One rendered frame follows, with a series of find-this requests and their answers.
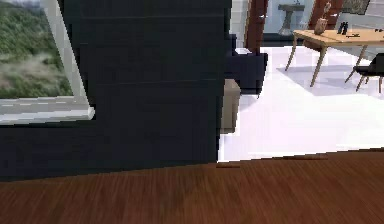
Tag beige box side table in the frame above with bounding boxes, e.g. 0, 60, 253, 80
221, 78, 242, 135

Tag dark navy sofa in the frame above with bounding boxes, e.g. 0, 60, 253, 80
224, 33, 269, 96

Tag reddish brown room door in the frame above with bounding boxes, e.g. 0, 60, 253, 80
307, 0, 346, 31
244, 0, 270, 54

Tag brown vase with twigs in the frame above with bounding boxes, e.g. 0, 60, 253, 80
313, 1, 333, 36

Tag light wooden table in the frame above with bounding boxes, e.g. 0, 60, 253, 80
284, 28, 384, 88

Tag white framed window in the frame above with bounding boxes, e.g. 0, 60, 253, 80
0, 0, 96, 126

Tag small black object pair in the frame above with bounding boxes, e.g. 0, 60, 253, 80
336, 21, 350, 36

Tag black chair wooden legs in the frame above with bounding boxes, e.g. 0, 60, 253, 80
344, 52, 384, 94

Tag grey pedestal sink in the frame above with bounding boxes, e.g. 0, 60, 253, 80
277, 3, 306, 37

